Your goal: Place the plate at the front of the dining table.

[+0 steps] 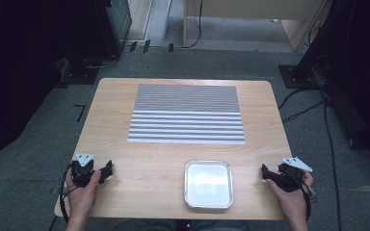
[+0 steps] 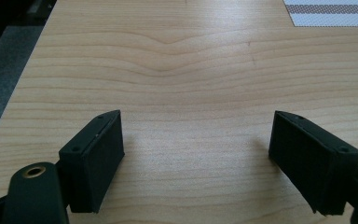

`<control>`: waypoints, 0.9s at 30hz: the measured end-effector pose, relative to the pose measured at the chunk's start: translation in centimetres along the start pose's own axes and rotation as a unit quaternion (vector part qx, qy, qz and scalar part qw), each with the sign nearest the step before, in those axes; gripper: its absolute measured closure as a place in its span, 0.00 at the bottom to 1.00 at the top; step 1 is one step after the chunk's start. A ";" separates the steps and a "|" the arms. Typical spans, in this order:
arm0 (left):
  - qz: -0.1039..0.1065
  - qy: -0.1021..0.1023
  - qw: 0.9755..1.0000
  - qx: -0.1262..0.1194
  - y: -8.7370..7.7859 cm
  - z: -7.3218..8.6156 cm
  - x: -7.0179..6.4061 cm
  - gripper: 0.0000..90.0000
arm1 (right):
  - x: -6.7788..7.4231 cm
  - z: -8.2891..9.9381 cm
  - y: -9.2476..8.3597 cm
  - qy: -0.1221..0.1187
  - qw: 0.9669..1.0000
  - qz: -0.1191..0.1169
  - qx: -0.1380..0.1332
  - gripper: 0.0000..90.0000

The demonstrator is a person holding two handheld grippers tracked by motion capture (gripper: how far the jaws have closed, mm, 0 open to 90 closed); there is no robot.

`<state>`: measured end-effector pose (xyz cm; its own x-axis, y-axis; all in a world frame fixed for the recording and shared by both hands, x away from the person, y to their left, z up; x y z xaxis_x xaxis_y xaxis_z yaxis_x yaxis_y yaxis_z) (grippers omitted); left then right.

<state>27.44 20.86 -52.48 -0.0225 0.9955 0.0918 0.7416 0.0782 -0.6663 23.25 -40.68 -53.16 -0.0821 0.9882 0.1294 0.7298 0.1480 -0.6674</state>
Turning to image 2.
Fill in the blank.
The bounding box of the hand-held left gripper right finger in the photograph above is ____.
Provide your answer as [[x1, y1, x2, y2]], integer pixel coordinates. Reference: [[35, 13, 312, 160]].
[[268, 110, 358, 217]]

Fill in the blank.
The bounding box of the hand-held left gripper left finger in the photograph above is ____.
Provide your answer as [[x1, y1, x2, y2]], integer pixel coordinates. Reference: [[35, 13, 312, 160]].
[[58, 109, 126, 215]]

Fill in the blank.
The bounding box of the white striped woven placemat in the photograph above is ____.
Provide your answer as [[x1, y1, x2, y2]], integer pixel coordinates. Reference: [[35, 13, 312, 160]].
[[282, 0, 358, 28]]

